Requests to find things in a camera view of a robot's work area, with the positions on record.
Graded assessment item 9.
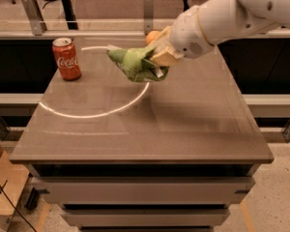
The orange fruit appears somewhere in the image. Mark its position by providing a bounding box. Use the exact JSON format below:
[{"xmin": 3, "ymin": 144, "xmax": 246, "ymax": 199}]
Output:
[{"xmin": 146, "ymin": 31, "xmax": 160, "ymax": 45}]

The metal bracket middle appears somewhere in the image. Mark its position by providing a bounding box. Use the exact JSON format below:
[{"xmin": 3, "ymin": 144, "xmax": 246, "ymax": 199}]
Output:
[{"xmin": 143, "ymin": 0, "xmax": 154, "ymax": 34}]

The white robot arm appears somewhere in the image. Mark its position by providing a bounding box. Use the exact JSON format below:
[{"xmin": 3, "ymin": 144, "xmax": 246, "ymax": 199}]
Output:
[{"xmin": 151, "ymin": 0, "xmax": 290, "ymax": 67}]

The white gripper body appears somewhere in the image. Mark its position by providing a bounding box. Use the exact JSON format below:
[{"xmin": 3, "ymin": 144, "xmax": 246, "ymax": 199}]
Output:
[{"xmin": 170, "ymin": 6, "xmax": 214, "ymax": 59}]

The green jalapeno chip bag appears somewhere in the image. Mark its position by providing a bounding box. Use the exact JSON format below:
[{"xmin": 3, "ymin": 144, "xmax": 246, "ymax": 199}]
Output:
[{"xmin": 106, "ymin": 45, "xmax": 168, "ymax": 82}]

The grey drawer cabinet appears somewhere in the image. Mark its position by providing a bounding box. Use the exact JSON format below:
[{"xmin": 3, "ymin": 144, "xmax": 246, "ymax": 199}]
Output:
[{"xmin": 9, "ymin": 159, "xmax": 275, "ymax": 232}]

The black cable on floor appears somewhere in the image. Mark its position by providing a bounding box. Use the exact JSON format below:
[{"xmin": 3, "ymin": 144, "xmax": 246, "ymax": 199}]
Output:
[{"xmin": 0, "ymin": 169, "xmax": 38, "ymax": 232}]

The metal bracket left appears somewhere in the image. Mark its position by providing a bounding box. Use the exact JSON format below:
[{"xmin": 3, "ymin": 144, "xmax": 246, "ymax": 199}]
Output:
[{"xmin": 21, "ymin": 0, "xmax": 46, "ymax": 36}]

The wooden box on floor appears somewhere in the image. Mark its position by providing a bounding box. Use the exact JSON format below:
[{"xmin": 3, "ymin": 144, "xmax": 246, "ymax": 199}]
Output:
[{"xmin": 0, "ymin": 146, "xmax": 29, "ymax": 232}]

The metal bracket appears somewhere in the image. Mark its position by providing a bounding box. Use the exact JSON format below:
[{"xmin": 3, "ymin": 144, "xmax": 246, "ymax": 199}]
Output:
[
  {"xmin": 21, "ymin": 0, "xmax": 46, "ymax": 36},
  {"xmin": 143, "ymin": 0, "xmax": 154, "ymax": 34}
]

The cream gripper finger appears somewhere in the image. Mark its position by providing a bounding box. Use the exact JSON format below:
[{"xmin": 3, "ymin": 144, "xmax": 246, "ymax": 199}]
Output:
[
  {"xmin": 150, "ymin": 45, "xmax": 184, "ymax": 67},
  {"xmin": 147, "ymin": 26, "xmax": 171, "ymax": 51}
]

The red coke can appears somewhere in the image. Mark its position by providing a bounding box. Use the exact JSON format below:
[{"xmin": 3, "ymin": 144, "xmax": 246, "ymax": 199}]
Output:
[{"xmin": 52, "ymin": 38, "xmax": 81, "ymax": 81}]

